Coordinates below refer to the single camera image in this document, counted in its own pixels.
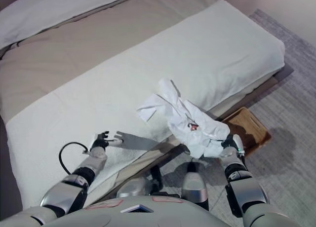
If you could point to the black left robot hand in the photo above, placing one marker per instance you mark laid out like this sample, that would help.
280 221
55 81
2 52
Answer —
100 141

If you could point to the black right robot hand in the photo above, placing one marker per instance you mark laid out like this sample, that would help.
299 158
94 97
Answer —
233 141

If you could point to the white garment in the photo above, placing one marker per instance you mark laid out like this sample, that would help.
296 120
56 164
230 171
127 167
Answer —
187 113

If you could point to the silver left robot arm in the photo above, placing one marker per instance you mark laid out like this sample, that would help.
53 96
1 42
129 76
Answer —
71 185

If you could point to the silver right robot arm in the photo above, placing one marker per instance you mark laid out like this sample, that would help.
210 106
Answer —
247 187

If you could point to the wooden woven laundry basket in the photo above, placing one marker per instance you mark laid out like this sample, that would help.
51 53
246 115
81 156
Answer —
254 130

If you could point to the large bed with blankets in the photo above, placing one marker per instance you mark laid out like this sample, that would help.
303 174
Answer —
148 71

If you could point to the white folded bed sheet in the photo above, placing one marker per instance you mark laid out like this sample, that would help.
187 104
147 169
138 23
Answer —
49 12

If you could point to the silver right robot leg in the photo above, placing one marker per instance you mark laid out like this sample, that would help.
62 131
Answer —
195 185

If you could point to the silver robot leg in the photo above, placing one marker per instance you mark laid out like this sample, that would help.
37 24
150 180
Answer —
195 185
138 186

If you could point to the silver left robot leg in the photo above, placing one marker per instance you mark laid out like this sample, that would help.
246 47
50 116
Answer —
138 186

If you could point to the grey striped floor rug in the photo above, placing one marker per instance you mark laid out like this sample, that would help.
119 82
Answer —
291 113

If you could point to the silver robot torso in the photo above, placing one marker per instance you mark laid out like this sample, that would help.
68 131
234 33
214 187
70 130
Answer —
148 214

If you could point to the beige duvet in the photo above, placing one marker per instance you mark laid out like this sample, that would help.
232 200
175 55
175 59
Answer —
74 39

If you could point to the taupe upholstered bed frame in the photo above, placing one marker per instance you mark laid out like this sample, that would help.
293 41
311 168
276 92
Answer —
279 77

